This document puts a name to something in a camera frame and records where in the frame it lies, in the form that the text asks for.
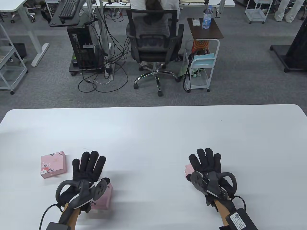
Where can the person's left hand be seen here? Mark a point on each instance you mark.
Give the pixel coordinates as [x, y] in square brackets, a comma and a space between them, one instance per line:
[88, 167]

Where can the person's right hand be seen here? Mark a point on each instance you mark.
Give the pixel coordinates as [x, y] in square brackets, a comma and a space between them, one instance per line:
[203, 163]

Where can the black VR controller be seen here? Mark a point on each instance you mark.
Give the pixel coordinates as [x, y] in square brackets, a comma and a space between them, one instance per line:
[197, 181]
[98, 189]

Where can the pink floral jewelry box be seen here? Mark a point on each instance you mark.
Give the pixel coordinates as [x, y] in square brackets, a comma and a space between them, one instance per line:
[53, 164]
[105, 198]

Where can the person's left forearm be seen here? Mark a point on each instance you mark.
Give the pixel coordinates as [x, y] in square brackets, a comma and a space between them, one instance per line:
[69, 218]

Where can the person's right forearm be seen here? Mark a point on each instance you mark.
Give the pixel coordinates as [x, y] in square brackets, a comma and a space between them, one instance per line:
[221, 213]

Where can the black labelled wrist sensor box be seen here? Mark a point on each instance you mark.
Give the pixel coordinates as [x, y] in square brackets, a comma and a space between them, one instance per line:
[239, 220]

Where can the green bag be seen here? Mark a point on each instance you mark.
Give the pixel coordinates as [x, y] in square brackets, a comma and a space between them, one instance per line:
[184, 70]

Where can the black wheeled computer platform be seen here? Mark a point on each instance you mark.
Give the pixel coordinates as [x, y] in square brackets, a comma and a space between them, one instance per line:
[84, 70]

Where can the grey power strip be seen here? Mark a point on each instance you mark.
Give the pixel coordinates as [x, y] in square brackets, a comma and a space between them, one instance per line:
[108, 70]

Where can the light blue folder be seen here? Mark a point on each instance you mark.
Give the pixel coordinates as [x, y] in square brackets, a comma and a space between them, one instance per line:
[203, 60]

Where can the orange patterned bag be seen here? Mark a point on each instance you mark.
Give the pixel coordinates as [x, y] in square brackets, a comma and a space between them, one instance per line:
[200, 45]

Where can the black mesh office chair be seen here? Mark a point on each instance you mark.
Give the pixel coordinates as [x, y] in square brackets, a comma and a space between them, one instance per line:
[153, 55]

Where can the black computer tower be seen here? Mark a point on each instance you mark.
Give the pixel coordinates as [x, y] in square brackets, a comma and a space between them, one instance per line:
[81, 45]

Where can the brown side table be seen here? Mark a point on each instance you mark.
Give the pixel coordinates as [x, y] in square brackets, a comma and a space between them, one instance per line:
[206, 33]

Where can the white smartphone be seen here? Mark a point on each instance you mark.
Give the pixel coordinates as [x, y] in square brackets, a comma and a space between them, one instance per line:
[196, 22]

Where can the clear water bottle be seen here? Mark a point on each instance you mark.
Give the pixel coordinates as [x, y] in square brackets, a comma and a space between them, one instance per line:
[206, 20]

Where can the white desk with metal legs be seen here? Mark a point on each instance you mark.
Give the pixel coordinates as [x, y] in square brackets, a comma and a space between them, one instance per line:
[103, 24]

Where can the black keyboard tray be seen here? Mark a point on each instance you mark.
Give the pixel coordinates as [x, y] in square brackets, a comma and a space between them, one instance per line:
[72, 22]

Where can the black floor stand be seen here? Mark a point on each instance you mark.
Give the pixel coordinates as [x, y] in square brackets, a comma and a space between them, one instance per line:
[297, 48]

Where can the black backpack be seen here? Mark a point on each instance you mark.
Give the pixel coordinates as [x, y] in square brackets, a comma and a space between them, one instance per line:
[46, 14]

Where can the black keyboard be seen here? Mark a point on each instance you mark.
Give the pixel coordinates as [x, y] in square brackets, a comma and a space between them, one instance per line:
[68, 9]

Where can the white chair base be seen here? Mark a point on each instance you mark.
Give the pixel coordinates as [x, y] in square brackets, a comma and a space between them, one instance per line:
[31, 16]

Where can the white standing desk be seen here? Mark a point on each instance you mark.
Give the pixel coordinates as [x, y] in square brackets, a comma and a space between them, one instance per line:
[14, 4]

